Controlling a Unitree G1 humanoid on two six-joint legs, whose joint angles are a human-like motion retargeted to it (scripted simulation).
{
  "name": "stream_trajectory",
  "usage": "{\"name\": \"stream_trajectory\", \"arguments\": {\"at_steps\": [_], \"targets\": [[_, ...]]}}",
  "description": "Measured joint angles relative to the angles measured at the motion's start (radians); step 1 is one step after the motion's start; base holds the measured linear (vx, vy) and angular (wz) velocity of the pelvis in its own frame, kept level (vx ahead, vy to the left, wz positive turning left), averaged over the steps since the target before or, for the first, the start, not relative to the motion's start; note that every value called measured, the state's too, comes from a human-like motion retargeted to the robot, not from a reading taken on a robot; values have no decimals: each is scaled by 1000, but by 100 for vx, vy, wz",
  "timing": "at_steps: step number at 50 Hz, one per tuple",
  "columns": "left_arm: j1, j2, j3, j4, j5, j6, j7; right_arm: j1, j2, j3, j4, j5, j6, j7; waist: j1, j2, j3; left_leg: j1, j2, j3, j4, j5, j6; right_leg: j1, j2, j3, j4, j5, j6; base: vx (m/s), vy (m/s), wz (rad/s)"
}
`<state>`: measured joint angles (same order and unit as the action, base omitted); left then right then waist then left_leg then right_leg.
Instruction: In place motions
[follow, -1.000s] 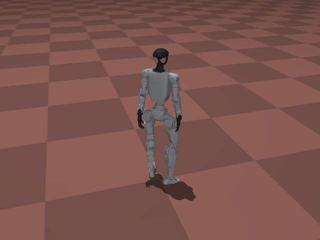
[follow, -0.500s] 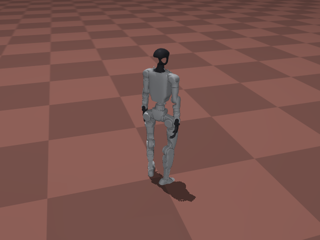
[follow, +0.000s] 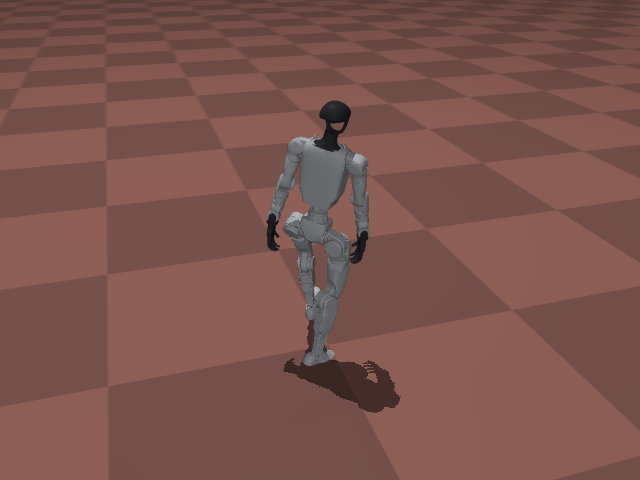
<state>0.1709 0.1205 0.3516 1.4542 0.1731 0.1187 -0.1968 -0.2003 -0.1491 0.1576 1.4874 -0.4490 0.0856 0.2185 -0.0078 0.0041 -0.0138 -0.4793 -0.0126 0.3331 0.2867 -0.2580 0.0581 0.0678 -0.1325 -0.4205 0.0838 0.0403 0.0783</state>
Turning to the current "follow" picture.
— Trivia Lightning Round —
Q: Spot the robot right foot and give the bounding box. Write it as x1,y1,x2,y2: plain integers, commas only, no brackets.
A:
302,350,334,366

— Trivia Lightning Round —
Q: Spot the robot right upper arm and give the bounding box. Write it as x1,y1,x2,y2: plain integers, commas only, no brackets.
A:
346,152,368,207

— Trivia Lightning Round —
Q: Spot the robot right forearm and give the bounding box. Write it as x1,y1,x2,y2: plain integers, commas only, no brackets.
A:
354,192,370,237

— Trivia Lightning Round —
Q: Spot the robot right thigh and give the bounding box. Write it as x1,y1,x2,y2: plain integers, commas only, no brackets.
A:
315,229,350,310

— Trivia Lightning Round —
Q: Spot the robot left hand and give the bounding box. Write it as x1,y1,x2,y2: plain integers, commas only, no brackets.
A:
267,214,280,251

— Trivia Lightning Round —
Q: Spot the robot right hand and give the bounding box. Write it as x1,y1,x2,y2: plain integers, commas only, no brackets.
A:
350,231,368,264

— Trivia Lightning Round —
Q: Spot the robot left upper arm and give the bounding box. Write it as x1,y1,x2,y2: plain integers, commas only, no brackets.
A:
279,137,309,190

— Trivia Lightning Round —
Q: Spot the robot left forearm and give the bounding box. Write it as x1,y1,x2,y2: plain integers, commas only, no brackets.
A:
267,173,289,222

